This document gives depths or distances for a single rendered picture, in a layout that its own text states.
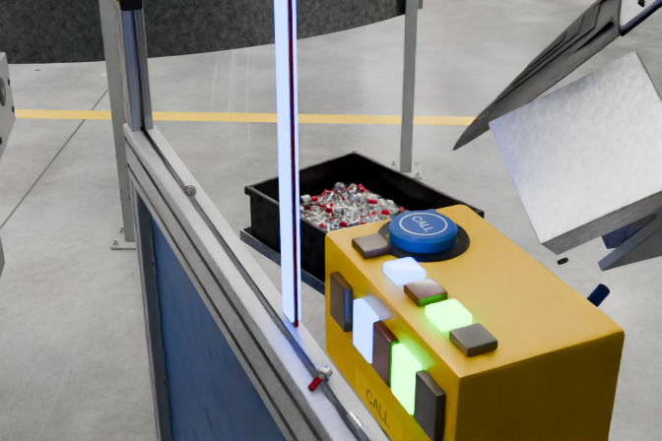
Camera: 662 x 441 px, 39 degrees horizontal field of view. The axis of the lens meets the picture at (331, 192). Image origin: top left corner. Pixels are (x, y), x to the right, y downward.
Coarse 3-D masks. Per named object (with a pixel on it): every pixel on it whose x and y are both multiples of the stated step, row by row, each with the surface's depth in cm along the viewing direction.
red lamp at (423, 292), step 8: (424, 280) 50; (432, 280) 50; (408, 288) 50; (416, 288) 50; (424, 288) 50; (432, 288) 50; (440, 288) 50; (408, 296) 50; (416, 296) 49; (424, 296) 49; (432, 296) 49; (440, 296) 49; (416, 304) 49; (424, 304) 49
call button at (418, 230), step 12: (408, 216) 56; (420, 216) 56; (432, 216) 56; (444, 216) 56; (396, 228) 55; (408, 228) 55; (420, 228) 55; (432, 228) 55; (444, 228) 55; (456, 228) 55; (396, 240) 55; (408, 240) 54; (420, 240) 54; (432, 240) 54; (444, 240) 54; (456, 240) 56; (420, 252) 54; (432, 252) 54
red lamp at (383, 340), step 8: (376, 328) 50; (384, 328) 50; (376, 336) 50; (384, 336) 50; (392, 336) 49; (376, 344) 51; (384, 344) 50; (392, 344) 49; (376, 352) 51; (384, 352) 50; (392, 352) 49; (376, 360) 51; (384, 360) 50; (392, 360) 49; (376, 368) 51; (384, 368) 50; (384, 376) 50
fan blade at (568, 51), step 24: (600, 0) 101; (576, 24) 103; (600, 24) 98; (552, 48) 104; (576, 48) 99; (600, 48) 95; (528, 72) 106; (552, 72) 100; (504, 96) 108; (528, 96) 101; (480, 120) 108; (456, 144) 106
